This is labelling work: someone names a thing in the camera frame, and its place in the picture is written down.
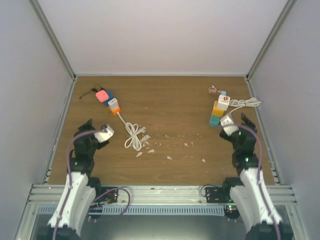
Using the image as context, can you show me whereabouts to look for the white power strip cord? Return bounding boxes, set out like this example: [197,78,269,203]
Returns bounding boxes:
[116,112,147,151]

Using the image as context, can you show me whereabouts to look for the white charger plug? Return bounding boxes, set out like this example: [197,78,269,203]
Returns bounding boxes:
[108,98,119,111]

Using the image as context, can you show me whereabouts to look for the pink plug adapter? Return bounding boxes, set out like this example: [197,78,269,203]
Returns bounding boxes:
[95,90,109,103]

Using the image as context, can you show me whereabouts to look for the blue cube socket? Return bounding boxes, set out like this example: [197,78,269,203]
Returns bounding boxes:
[103,90,114,107]

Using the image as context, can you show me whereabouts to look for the orange power strip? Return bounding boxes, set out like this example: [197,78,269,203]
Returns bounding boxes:
[109,107,121,116]

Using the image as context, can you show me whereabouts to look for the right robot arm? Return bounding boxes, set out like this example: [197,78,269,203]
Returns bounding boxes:
[219,114,294,240]

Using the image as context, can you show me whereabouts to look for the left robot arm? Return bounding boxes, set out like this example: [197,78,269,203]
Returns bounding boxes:
[36,119,114,240]

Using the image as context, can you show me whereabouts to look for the yellow cube socket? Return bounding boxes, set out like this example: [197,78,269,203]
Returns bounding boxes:
[211,100,225,118]

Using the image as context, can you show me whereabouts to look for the teal power strip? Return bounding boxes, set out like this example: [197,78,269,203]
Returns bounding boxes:
[209,115,221,127]

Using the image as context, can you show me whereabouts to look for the white cube adapter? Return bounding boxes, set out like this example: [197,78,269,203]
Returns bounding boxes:
[216,94,231,111]

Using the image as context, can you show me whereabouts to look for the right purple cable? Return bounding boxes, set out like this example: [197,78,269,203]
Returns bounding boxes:
[238,124,282,240]

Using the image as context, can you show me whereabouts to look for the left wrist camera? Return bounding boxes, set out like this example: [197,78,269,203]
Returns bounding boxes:
[94,124,115,143]

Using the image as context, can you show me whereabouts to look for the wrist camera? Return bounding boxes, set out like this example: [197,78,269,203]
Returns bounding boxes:
[220,114,239,137]
[94,124,115,143]

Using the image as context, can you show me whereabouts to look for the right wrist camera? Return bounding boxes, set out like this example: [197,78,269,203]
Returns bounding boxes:
[220,114,239,137]

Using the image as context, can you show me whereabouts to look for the white coiled cord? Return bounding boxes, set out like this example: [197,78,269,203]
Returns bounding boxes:
[227,97,262,116]

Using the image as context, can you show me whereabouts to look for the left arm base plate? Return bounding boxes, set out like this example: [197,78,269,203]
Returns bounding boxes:
[92,186,119,205]

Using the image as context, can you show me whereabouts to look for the black cable with plug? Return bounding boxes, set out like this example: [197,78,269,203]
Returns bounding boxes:
[79,85,106,100]

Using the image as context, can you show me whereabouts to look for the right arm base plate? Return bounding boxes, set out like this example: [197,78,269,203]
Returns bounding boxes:
[199,184,233,204]

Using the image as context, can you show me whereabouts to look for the grey cable duct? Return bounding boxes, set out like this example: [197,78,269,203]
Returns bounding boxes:
[37,204,226,216]

